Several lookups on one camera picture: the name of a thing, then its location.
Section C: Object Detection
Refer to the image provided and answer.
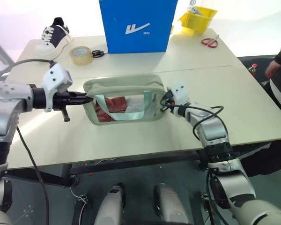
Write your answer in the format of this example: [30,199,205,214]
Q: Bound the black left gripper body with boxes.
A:
[52,91,72,123]

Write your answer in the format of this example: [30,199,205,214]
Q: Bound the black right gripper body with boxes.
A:
[163,90,177,106]

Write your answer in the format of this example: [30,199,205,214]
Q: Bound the transparent grey zipper pouch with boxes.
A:
[83,73,169,126]

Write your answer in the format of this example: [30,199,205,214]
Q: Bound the person's bare hand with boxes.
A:
[265,60,281,79]

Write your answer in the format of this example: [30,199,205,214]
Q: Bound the white tissue pack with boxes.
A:
[126,93,145,113]

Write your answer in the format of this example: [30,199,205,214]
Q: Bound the red cloth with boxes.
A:
[95,96,128,122]

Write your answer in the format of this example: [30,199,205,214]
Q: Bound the clear packing tape roll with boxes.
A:
[69,46,92,66]

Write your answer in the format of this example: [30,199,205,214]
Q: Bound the black and white sneaker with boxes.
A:
[35,16,74,60]

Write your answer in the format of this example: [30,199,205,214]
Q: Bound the yellow plastic bin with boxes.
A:
[177,5,218,38]

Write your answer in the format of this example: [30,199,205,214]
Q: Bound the grey metal bar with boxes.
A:
[0,32,15,67]

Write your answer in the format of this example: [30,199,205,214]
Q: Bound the blue box with white logo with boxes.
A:
[98,0,179,54]

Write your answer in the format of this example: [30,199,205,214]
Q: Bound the bottle with red cap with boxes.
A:
[248,62,259,77]

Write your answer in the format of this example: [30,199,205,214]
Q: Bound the white roll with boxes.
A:
[186,5,206,17]

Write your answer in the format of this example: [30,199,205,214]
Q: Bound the silver rounded leg shell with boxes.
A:
[93,185,126,225]
[153,184,191,225]

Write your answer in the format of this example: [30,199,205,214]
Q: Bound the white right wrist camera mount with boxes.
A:
[166,79,192,111]

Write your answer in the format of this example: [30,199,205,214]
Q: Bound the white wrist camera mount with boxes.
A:
[42,62,74,113]
[166,79,192,111]

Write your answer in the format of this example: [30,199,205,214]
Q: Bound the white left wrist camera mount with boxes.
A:
[42,62,74,113]

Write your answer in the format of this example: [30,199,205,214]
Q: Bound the black handled scissors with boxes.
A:
[91,49,106,59]

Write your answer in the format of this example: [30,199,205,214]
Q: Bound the grey left wrist cable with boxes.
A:
[0,59,57,82]

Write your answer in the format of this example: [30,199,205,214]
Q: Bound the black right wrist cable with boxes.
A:
[170,105,225,142]

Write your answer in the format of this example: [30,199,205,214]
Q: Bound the red handled scissors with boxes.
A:
[200,34,220,49]

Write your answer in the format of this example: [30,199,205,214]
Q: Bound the black table frame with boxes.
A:
[4,150,209,188]

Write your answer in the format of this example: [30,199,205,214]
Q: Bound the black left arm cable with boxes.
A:
[15,126,51,225]

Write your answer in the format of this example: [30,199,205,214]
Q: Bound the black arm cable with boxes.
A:
[206,170,228,225]
[15,126,51,225]

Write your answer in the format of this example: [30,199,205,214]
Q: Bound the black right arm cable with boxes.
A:
[206,170,228,225]

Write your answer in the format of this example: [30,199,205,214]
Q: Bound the thin white wire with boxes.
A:
[69,179,89,225]

